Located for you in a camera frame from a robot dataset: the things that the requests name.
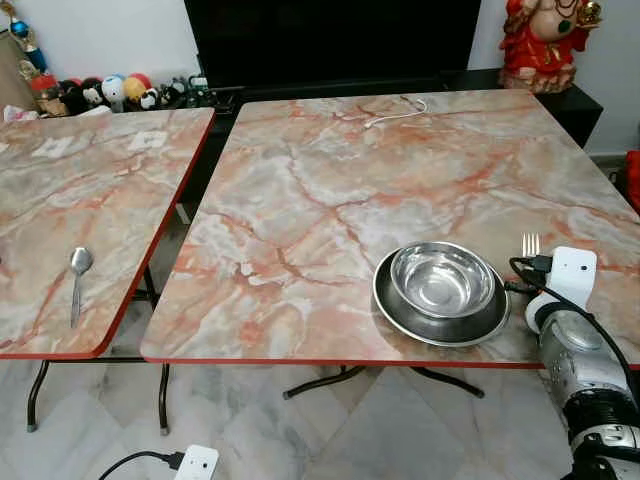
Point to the red cushion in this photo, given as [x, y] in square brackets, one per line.
[634, 180]

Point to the orange red round toy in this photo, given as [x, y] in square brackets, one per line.
[136, 85]

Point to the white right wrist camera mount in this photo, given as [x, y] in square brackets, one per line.
[573, 275]

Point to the white blue round toy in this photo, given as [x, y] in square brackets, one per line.
[113, 90]

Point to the silver metal spoon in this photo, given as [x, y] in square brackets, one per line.
[80, 262]

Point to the silver metal fork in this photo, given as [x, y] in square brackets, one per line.
[531, 245]

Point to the red laughing buddha statue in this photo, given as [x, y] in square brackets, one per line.
[540, 45]

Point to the black television screen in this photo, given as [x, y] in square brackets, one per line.
[330, 40]

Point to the stainless steel bowl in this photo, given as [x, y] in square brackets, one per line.
[442, 280]

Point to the large marble folding table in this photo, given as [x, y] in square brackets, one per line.
[330, 210]

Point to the small marble folding table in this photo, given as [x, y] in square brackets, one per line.
[80, 190]

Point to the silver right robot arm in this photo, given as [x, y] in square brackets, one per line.
[580, 365]

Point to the red capped plush toy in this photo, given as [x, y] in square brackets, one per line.
[47, 95]

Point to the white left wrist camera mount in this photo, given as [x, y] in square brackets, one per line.
[198, 464]

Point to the blue hanging ornament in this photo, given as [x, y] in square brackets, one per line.
[22, 40]

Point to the black white panda plush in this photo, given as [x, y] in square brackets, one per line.
[93, 95]

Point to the stainless steel plate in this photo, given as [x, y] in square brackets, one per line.
[440, 330]

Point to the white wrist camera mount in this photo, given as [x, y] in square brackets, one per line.
[198, 464]
[573, 275]

